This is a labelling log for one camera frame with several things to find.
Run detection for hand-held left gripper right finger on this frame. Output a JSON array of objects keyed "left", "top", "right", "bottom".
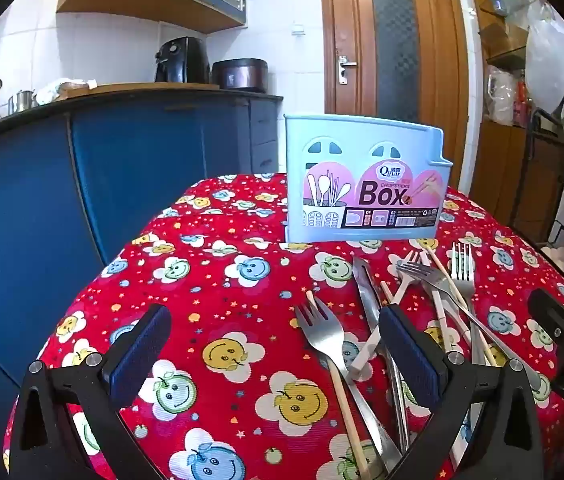
[{"left": 378, "top": 305, "right": 545, "bottom": 480}]

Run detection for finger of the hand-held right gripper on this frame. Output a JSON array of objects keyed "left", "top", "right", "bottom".
[{"left": 528, "top": 288, "right": 564, "bottom": 356}]

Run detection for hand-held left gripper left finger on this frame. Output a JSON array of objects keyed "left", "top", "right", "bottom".
[{"left": 9, "top": 304, "right": 173, "bottom": 480}]

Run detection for white handled utensil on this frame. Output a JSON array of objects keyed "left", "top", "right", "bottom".
[{"left": 432, "top": 290, "right": 455, "bottom": 356}]

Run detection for white handled steel fork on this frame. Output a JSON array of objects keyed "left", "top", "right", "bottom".
[{"left": 346, "top": 251, "right": 422, "bottom": 383}]

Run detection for steel knife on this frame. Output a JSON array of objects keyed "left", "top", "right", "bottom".
[{"left": 352, "top": 256, "right": 410, "bottom": 453}]

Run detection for light blue utensil holder box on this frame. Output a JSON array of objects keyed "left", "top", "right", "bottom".
[{"left": 283, "top": 113, "right": 454, "bottom": 244}]

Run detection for red smiley flower tablecloth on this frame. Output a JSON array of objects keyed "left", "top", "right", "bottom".
[{"left": 2, "top": 172, "right": 564, "bottom": 480}]

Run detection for wooden shelf unit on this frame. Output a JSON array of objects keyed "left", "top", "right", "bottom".
[{"left": 464, "top": 0, "right": 564, "bottom": 221}]

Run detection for blue counter cabinet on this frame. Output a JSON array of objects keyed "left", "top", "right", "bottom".
[{"left": 0, "top": 91, "right": 284, "bottom": 461}]

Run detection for red bottles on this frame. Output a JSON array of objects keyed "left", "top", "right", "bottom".
[{"left": 513, "top": 82, "right": 534, "bottom": 127}]

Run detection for white packet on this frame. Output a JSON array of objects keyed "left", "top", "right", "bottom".
[{"left": 486, "top": 66, "right": 517, "bottom": 123}]

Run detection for white plastic bag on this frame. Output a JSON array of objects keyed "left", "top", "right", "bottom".
[{"left": 524, "top": 2, "right": 564, "bottom": 111}]

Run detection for wooden cutting board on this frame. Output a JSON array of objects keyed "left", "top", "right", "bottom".
[{"left": 57, "top": 82, "right": 220, "bottom": 98}]

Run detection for cardboard box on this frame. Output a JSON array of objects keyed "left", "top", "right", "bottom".
[{"left": 478, "top": 22, "right": 529, "bottom": 58}]

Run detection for white cloth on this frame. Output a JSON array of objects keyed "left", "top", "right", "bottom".
[{"left": 37, "top": 78, "right": 98, "bottom": 103}]

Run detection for steel cup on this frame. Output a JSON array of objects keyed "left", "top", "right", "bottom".
[{"left": 8, "top": 89, "right": 38, "bottom": 113}]

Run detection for black air fryer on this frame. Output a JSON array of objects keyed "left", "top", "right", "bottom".
[{"left": 154, "top": 36, "right": 211, "bottom": 84}]

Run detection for dark rice cooker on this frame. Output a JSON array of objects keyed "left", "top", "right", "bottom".
[{"left": 211, "top": 58, "right": 269, "bottom": 93}]

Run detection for metal door handle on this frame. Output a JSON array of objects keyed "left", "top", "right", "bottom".
[{"left": 337, "top": 55, "right": 358, "bottom": 86}]

